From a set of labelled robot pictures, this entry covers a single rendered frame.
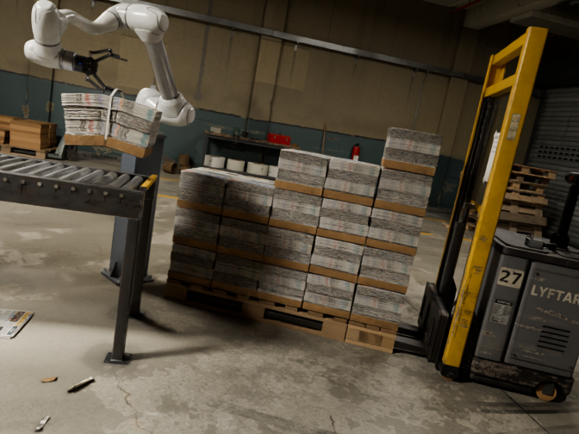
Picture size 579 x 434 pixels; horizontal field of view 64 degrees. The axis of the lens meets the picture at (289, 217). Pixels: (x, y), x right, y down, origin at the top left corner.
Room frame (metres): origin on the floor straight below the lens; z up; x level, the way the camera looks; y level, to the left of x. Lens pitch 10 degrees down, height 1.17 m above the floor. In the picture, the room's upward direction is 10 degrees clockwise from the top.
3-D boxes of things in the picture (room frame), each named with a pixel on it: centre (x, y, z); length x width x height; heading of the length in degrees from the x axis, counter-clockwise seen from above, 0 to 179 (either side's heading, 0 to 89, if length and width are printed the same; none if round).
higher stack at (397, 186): (2.78, -0.63, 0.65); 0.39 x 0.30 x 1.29; 172
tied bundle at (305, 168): (2.87, -0.05, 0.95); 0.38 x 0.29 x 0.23; 171
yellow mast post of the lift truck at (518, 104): (2.40, -1.01, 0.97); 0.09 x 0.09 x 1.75; 82
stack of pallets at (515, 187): (8.53, -3.74, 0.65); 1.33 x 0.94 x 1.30; 106
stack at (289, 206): (2.89, 0.09, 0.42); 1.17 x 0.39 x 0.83; 82
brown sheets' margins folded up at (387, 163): (2.78, -0.63, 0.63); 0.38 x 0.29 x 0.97; 172
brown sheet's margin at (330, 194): (2.83, -0.34, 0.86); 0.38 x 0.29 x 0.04; 172
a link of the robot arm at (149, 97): (3.03, 1.01, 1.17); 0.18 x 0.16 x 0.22; 76
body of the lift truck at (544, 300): (2.67, -1.42, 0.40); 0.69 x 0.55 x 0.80; 172
